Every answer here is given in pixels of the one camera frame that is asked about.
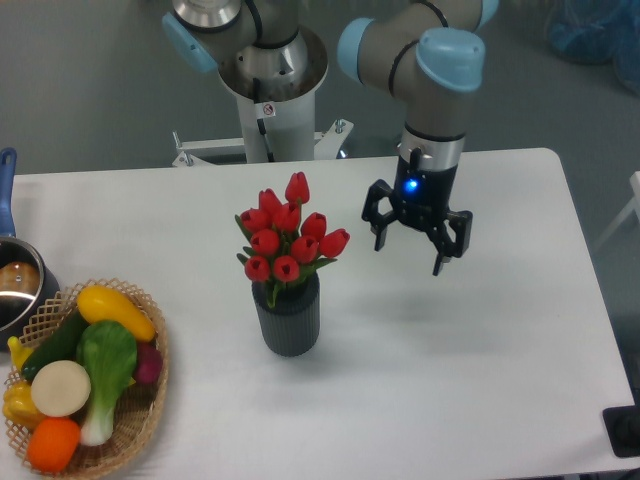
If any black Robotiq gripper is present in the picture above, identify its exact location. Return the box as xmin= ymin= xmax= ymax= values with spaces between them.
xmin=361 ymin=129 xmax=473 ymax=276

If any red tulip bouquet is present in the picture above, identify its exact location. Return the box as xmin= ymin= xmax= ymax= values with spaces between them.
xmin=235 ymin=172 xmax=351 ymax=308

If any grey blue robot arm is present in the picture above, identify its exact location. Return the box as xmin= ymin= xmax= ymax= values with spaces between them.
xmin=162 ymin=1 xmax=497 ymax=265

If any dark grey ribbed vase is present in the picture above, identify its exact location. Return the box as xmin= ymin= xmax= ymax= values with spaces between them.
xmin=251 ymin=273 xmax=320 ymax=357

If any white furniture leg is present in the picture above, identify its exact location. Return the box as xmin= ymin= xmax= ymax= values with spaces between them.
xmin=594 ymin=171 xmax=640 ymax=251

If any blue plastic bag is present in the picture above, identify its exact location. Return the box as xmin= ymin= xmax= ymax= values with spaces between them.
xmin=544 ymin=1 xmax=639 ymax=94

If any black device at table edge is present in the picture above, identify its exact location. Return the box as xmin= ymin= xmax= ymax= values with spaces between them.
xmin=602 ymin=405 xmax=639 ymax=458

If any purple red radish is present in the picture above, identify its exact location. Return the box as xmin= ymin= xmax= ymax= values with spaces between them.
xmin=132 ymin=343 xmax=163 ymax=385

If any yellow squash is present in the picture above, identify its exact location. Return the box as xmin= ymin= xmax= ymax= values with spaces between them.
xmin=76 ymin=285 xmax=156 ymax=342

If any green bok choy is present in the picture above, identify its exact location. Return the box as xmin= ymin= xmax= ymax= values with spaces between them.
xmin=76 ymin=320 xmax=137 ymax=447

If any green cucumber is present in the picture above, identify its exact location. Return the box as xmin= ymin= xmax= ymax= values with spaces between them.
xmin=21 ymin=310 xmax=89 ymax=382

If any cream round radish slice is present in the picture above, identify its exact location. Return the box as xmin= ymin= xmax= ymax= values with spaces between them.
xmin=31 ymin=360 xmax=91 ymax=417

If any yellow banana tip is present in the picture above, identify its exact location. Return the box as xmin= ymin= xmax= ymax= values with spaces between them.
xmin=7 ymin=336 xmax=34 ymax=371

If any orange fruit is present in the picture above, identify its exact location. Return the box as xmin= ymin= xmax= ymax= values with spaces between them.
xmin=26 ymin=417 xmax=80 ymax=473

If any yellow bell pepper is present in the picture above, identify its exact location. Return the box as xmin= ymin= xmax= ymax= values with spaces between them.
xmin=3 ymin=381 xmax=46 ymax=430

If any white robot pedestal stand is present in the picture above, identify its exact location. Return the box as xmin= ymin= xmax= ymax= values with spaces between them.
xmin=172 ymin=26 xmax=354 ymax=167

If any blue handled steel saucepan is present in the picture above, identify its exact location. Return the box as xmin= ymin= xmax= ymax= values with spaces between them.
xmin=1 ymin=147 xmax=59 ymax=353

